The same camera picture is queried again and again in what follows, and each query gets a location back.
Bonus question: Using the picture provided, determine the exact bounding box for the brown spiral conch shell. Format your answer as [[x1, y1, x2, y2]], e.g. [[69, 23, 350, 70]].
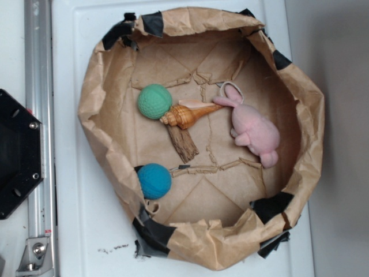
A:
[[160, 99, 223, 130]]

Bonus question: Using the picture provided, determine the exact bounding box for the brown wood bark piece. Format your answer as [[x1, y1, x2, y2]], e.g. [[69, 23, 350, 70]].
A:
[[167, 126, 199, 163]]

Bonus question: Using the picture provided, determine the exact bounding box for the green dimpled ball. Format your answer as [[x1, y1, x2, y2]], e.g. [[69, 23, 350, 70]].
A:
[[137, 84, 172, 119]]

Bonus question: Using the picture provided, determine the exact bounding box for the blue dimpled ball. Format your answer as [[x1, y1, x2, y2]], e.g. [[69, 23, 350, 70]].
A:
[[135, 163, 172, 200]]

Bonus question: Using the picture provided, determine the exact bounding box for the pink plush bunny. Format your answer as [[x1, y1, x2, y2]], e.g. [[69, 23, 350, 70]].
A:
[[213, 81, 280, 169]]

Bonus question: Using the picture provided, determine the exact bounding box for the brown paper bag bin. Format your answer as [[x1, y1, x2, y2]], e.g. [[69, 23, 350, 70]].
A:
[[78, 8, 325, 270]]

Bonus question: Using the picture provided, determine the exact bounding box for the aluminium extrusion rail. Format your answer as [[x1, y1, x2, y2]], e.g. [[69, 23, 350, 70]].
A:
[[23, 0, 57, 240]]

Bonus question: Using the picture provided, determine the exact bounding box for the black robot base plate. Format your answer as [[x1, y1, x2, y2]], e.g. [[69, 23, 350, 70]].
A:
[[1, 89, 43, 220]]

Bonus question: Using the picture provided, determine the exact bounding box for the metal corner bracket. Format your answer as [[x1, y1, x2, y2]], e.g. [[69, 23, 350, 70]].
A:
[[16, 237, 55, 277]]

